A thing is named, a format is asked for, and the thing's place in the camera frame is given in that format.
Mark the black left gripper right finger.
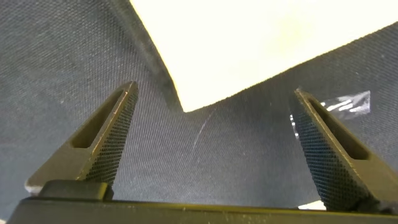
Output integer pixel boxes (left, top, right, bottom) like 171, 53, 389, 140
289, 89, 398, 214

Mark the yellow microfibre towel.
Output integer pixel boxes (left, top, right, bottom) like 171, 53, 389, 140
129, 0, 398, 113

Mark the crumpled clear plastic scrap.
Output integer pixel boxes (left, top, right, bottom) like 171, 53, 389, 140
289, 90, 371, 139

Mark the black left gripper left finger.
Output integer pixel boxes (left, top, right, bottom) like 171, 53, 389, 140
25, 81, 139, 195

